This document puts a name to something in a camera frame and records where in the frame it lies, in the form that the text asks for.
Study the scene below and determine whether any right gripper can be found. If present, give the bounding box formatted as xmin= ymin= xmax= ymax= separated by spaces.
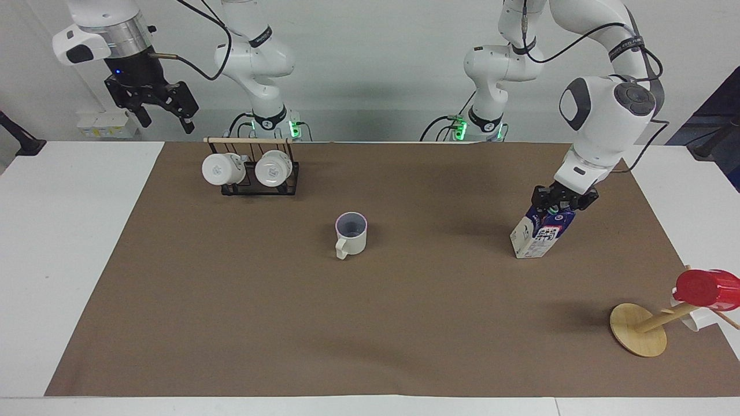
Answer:
xmin=104 ymin=49 xmax=201 ymax=135

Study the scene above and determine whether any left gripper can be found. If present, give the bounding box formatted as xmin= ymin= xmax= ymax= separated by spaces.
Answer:
xmin=531 ymin=180 xmax=600 ymax=216

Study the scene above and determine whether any blue and white milk carton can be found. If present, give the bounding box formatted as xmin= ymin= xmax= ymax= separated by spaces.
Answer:
xmin=509 ymin=205 xmax=577 ymax=260

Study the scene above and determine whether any red cup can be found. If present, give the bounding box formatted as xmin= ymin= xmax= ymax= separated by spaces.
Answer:
xmin=673 ymin=269 xmax=740 ymax=312

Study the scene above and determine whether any small white cup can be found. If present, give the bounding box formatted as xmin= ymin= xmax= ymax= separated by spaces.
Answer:
xmin=669 ymin=292 xmax=718 ymax=332

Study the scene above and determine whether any black stand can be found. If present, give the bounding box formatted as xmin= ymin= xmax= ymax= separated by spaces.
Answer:
xmin=0 ymin=110 xmax=47 ymax=157
xmin=687 ymin=113 xmax=740 ymax=161

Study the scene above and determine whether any wooden mug tree stand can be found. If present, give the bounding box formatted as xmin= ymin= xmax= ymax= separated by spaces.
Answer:
xmin=609 ymin=265 xmax=740 ymax=358

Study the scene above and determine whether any white mug with pink rim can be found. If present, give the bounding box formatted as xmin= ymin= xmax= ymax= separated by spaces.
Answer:
xmin=335 ymin=212 xmax=369 ymax=261

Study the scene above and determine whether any black cable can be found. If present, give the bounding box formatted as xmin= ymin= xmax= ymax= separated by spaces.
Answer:
xmin=520 ymin=0 xmax=671 ymax=173
xmin=228 ymin=111 xmax=256 ymax=140
xmin=419 ymin=88 xmax=479 ymax=143
xmin=148 ymin=0 xmax=234 ymax=82

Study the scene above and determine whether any black wire cup rack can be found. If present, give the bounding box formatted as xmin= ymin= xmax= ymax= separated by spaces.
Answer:
xmin=203 ymin=136 xmax=301 ymax=196

